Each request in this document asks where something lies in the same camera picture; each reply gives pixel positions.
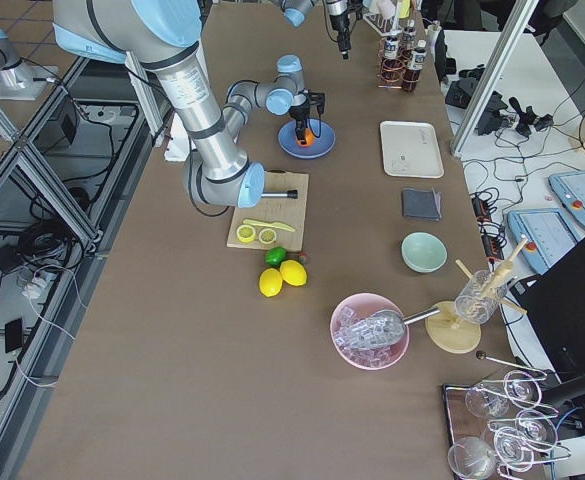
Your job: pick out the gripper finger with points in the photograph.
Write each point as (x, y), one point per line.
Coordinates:
(344, 45)
(300, 131)

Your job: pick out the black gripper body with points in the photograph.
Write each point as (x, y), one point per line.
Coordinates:
(299, 113)
(337, 19)

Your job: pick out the orange tangerine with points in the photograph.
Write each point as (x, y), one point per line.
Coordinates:
(306, 139)

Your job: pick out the blue round plate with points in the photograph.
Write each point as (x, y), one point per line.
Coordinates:
(320, 147)

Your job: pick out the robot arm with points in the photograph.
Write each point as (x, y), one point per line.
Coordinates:
(164, 36)
(337, 12)

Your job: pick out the right rear tea bottle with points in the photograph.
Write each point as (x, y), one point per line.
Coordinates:
(390, 64)

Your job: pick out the tea bottle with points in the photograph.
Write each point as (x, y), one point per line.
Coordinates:
(414, 66)
(409, 34)
(390, 64)

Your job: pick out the left rear tea bottle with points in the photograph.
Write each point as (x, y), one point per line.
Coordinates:
(409, 34)

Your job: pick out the front tea bottle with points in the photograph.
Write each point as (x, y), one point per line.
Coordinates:
(414, 66)

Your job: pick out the wooden cutting board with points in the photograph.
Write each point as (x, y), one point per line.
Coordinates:
(291, 212)

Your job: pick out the yellow plastic knife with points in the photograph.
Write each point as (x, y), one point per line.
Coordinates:
(274, 224)

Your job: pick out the cream rabbit tray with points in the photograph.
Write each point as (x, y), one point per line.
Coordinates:
(410, 150)

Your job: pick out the upper lemon half slice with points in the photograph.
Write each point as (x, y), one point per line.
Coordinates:
(267, 236)

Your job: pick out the lemon half slice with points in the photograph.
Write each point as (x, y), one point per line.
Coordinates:
(267, 236)
(246, 233)

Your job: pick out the lower lemon half slice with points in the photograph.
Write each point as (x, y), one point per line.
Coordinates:
(246, 233)

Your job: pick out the green lime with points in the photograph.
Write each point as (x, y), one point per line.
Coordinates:
(275, 256)

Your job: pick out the grey folded cloth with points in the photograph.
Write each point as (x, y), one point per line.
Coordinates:
(421, 204)

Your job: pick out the lower whole lemon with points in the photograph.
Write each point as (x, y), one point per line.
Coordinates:
(270, 282)

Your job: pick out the mint green bowl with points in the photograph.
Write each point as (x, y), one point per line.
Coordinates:
(423, 252)

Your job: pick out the pink bowl of ice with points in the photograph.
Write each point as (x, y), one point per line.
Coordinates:
(344, 327)

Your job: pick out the steel ice scoop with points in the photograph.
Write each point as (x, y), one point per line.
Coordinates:
(387, 327)

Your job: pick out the clear glass on stand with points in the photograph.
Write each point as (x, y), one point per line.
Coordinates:
(476, 303)

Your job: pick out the wooden cup tree stand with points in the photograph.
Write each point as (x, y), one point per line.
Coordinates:
(455, 335)

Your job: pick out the near teach pendant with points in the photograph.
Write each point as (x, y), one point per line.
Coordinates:
(549, 232)

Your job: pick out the black tray with glasses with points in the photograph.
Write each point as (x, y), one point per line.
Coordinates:
(501, 429)

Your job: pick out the copper wire bottle rack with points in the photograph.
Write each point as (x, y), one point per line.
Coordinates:
(403, 57)

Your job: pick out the white camera mast base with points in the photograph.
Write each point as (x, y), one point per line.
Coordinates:
(178, 146)

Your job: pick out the aluminium frame post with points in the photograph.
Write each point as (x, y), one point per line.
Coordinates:
(504, 48)

